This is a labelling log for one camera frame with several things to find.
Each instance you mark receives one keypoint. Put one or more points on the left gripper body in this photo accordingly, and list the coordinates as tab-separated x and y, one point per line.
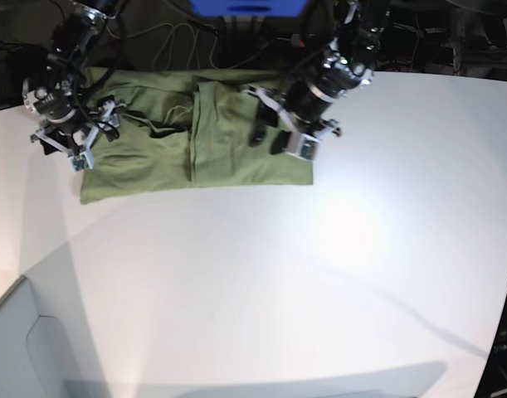
318	127

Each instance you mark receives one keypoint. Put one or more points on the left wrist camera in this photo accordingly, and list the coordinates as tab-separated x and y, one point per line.
302	146

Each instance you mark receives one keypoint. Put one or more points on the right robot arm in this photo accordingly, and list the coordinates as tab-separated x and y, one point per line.
59	94

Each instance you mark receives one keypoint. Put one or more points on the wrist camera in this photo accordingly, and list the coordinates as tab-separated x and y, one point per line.
302	146
81	161

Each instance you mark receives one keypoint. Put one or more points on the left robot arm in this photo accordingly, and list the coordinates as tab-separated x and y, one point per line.
344	62

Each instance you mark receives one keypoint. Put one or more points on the blue box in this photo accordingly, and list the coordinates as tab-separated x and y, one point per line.
266	8

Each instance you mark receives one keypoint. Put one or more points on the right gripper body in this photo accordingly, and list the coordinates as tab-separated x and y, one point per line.
81	127

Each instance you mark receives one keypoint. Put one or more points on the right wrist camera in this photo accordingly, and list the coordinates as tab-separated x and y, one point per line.
81	161

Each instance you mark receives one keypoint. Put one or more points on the green T-shirt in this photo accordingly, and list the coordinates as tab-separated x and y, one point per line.
183	129

